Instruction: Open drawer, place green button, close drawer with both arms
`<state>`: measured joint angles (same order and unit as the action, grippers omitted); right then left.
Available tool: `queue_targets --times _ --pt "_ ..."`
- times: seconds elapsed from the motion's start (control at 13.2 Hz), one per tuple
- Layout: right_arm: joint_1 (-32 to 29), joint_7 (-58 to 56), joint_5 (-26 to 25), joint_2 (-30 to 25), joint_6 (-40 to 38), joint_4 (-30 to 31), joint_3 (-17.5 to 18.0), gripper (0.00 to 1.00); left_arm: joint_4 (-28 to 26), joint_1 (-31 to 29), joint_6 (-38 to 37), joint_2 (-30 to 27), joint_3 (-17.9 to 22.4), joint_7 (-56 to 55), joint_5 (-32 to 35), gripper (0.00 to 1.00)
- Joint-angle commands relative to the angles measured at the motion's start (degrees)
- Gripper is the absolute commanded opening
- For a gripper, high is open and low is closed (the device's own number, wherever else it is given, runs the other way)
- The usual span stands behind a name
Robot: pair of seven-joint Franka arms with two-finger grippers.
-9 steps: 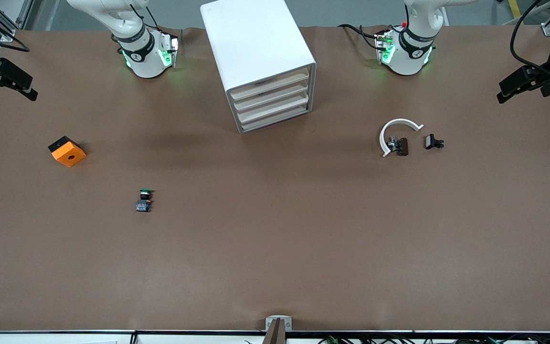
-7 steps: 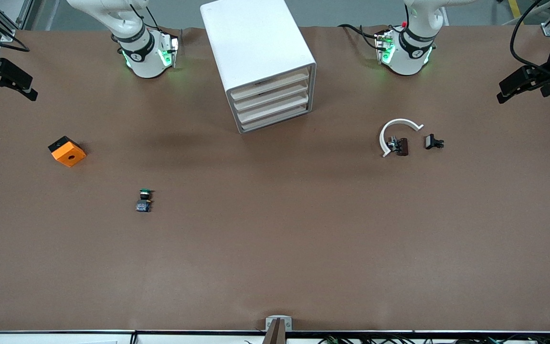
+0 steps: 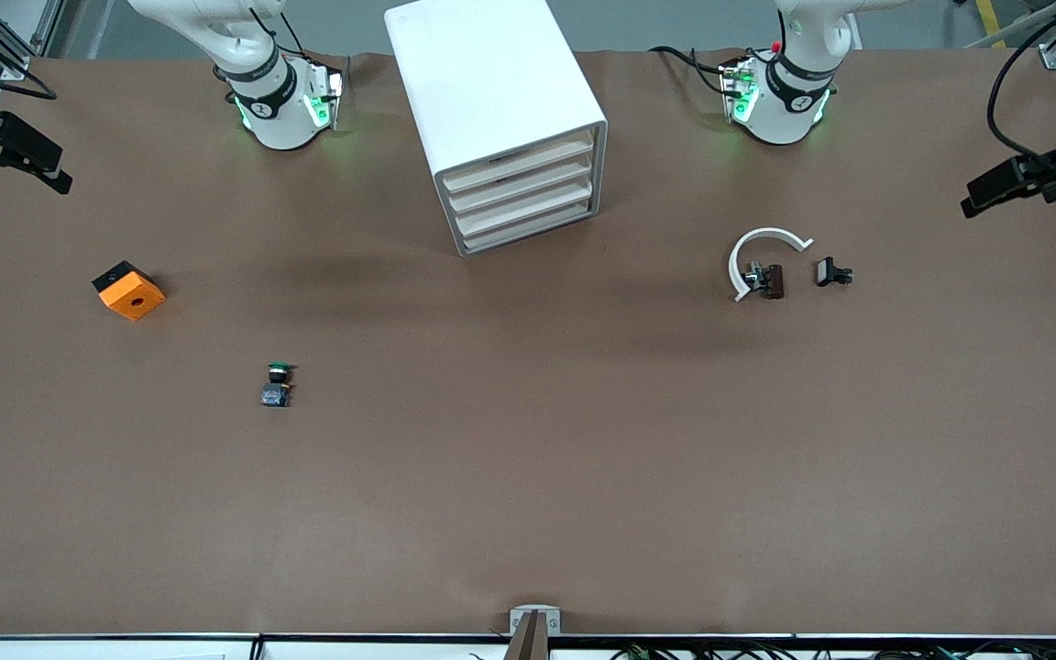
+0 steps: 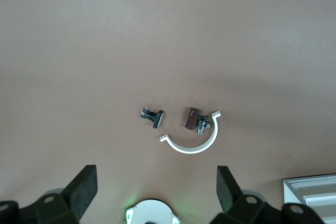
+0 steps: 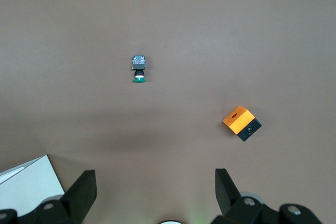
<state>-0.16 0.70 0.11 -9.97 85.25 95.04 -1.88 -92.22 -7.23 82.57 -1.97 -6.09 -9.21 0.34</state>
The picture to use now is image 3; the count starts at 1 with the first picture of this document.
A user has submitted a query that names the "black base power cable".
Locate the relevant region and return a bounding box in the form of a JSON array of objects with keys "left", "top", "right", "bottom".
[{"left": 647, "top": 44, "right": 731, "bottom": 97}]

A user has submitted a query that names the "metal mount bracket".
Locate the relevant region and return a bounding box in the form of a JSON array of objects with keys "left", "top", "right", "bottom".
[{"left": 509, "top": 605, "right": 563, "bottom": 660}]

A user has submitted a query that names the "orange and black box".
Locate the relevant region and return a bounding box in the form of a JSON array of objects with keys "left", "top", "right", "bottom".
[{"left": 92, "top": 260, "right": 167, "bottom": 322}]

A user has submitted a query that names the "white table edge rail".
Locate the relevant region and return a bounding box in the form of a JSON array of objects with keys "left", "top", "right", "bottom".
[{"left": 0, "top": 634, "right": 1056, "bottom": 660}]

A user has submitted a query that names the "white curved plastic piece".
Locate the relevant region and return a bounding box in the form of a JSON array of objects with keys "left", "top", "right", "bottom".
[{"left": 728, "top": 227, "right": 815, "bottom": 303}]

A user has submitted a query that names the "brown and black clip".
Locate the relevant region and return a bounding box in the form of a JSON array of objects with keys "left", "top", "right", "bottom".
[{"left": 744, "top": 261, "right": 786, "bottom": 301}]

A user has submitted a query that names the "green push button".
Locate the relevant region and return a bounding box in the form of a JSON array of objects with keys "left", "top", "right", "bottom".
[{"left": 259, "top": 362, "right": 298, "bottom": 409}]

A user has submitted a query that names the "brown table cover mat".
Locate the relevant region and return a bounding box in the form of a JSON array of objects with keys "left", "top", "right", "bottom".
[{"left": 0, "top": 48, "right": 1056, "bottom": 640}]

